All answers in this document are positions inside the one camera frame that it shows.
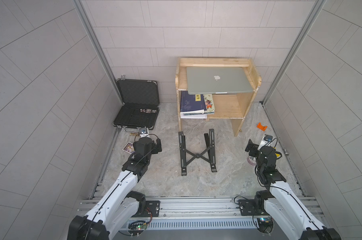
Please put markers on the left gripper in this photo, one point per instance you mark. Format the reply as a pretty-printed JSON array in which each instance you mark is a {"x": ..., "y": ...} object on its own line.
[{"x": 157, "y": 145}]

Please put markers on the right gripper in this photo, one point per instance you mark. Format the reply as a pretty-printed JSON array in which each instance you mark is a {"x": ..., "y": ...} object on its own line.
[{"x": 253, "y": 149}]

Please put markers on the silver laptop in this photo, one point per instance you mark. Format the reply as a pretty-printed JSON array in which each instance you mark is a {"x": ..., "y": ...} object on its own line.
[{"x": 217, "y": 80}]

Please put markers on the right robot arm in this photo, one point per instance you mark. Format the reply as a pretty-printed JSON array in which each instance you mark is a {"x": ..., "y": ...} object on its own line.
[{"x": 278, "y": 199}]

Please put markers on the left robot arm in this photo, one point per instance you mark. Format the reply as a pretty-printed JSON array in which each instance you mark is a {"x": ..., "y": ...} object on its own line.
[{"x": 120, "y": 202}]

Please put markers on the stack of picture cards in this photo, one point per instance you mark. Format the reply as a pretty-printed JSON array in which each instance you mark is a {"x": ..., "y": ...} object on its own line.
[{"x": 129, "y": 148}]

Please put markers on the orange plastic clip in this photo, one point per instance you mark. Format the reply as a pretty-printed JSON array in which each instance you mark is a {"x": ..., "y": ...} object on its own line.
[{"x": 262, "y": 127}]

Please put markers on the yellow plastic clip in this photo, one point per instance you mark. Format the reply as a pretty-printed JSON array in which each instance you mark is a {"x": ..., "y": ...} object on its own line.
[{"x": 278, "y": 155}]

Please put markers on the white book stack bottom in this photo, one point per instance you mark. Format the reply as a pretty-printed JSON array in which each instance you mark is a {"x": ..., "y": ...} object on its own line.
[{"x": 197, "y": 116}]

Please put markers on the open black briefcase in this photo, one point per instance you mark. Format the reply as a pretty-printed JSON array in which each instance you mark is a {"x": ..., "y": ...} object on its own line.
[{"x": 141, "y": 104}]

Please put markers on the colourful illustrated book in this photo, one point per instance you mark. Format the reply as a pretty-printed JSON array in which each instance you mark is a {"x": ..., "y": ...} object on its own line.
[{"x": 209, "y": 104}]

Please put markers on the wooden two-tier shelf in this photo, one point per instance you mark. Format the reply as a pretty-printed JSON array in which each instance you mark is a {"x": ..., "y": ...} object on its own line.
[{"x": 234, "y": 107}]

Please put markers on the right circuit board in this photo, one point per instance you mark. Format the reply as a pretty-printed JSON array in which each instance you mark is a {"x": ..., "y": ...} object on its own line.
[{"x": 265, "y": 225}]

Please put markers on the circuit board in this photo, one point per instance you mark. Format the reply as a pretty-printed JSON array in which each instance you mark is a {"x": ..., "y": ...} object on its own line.
[
  {"x": 137, "y": 228},
  {"x": 265, "y": 225}
]

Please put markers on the left circuit board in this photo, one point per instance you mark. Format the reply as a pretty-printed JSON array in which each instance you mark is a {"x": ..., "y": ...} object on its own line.
[{"x": 137, "y": 228}]

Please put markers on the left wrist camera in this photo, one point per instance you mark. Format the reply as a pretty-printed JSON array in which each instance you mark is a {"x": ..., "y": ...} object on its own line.
[{"x": 143, "y": 132}]

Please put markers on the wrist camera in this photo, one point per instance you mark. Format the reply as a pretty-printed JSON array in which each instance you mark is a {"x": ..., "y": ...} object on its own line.
[
  {"x": 267, "y": 139},
  {"x": 143, "y": 132}
]

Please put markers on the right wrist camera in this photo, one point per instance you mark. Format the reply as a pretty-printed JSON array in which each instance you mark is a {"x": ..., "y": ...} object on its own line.
[{"x": 267, "y": 139}]

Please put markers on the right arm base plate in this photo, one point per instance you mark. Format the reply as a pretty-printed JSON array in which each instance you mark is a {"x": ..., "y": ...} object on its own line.
[{"x": 249, "y": 208}]

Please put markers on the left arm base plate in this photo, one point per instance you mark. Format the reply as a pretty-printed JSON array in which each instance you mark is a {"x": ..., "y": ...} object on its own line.
[{"x": 151, "y": 209}]

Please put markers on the aluminium mounting rail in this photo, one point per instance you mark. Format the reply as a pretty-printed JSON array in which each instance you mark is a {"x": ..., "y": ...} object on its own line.
[{"x": 198, "y": 207}]

